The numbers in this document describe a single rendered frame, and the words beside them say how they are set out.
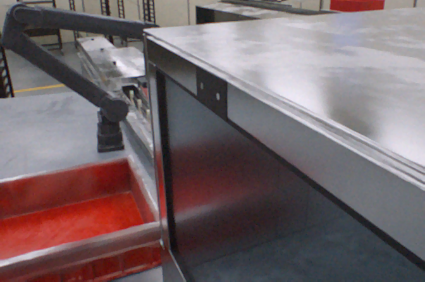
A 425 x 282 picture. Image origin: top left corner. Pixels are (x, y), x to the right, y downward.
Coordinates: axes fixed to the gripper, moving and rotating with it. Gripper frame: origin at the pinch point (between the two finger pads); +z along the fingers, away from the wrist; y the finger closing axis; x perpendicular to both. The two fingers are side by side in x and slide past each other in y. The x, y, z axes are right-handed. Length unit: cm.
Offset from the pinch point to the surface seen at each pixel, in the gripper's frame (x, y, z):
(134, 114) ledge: 11.5, -5.6, 7.0
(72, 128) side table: 18.9, -27.7, 11.2
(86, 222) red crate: -44, -30, 11
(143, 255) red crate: -64, -22, 8
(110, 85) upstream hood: 45.3, -8.1, 4.2
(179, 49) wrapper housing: -93, -22, -37
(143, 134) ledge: -8.7, -7.2, 7.0
